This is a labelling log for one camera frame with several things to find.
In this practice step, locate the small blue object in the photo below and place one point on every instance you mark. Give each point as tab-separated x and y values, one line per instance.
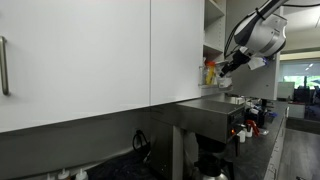
272	115

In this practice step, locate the black coffee carafe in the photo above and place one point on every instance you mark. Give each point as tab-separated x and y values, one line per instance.
210	166

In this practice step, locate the yellow jar orange lid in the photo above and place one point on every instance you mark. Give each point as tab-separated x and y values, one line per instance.
210	73

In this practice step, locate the white background unit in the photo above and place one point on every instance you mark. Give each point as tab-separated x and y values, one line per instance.
286	90

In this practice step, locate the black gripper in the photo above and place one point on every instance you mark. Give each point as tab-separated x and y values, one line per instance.
240	58

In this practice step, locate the grey base cabinet drawers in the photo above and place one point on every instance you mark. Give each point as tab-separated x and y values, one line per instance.
276	156

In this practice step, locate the black countertop organizer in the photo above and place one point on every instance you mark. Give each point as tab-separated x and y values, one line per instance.
258	115

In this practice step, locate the white squeeze bottle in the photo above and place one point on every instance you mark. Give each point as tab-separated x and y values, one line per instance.
63	175
50	177
81	174

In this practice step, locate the white cabinet shelving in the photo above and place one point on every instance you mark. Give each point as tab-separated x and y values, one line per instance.
213	33

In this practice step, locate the small white bottle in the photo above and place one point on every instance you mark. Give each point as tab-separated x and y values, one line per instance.
249	131
241	136

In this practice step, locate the black background coffee machine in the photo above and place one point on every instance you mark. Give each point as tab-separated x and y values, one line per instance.
266	101

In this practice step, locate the white wrist camera blue mount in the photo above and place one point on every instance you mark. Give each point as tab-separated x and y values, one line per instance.
256	62

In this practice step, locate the stainless steel coffee maker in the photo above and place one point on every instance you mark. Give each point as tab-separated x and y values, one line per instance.
206	116

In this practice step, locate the white cabinet door with lock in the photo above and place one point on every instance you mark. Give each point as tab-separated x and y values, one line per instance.
260	83

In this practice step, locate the white cups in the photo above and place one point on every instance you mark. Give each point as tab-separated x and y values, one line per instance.
237	100

